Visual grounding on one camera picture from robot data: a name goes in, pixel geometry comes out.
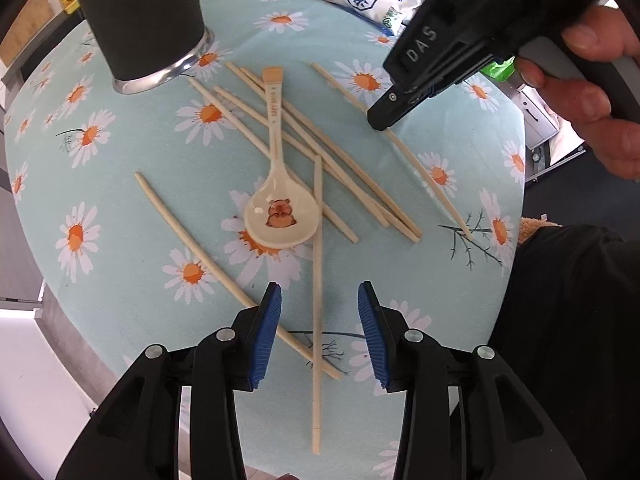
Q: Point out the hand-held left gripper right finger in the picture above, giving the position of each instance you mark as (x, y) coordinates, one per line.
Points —
(372, 335)

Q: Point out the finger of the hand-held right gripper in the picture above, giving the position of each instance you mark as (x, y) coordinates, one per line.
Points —
(390, 110)

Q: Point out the grey cabinet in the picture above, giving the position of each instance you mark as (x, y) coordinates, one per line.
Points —
(545, 125)

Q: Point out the teal daisy print tablecloth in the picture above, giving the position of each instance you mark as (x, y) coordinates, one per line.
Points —
(150, 260)

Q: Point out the green plastic packet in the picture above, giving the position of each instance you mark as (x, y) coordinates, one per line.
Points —
(500, 69)

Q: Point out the person's dark clothing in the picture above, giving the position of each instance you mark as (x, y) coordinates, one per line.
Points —
(575, 335)

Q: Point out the black utensil holder metal rim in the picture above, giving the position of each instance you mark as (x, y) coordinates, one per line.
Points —
(140, 20)

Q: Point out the cream ceramic spoon bear print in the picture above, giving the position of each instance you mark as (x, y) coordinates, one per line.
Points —
(280, 210)

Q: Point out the wooden panel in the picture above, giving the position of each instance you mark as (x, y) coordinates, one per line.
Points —
(25, 35)

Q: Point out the person's right hand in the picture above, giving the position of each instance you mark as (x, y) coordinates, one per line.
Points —
(610, 145)

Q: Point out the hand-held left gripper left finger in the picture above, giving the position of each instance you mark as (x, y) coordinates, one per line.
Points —
(267, 335)

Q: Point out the brown fuzzy cloth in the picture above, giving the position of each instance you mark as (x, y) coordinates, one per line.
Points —
(537, 230)

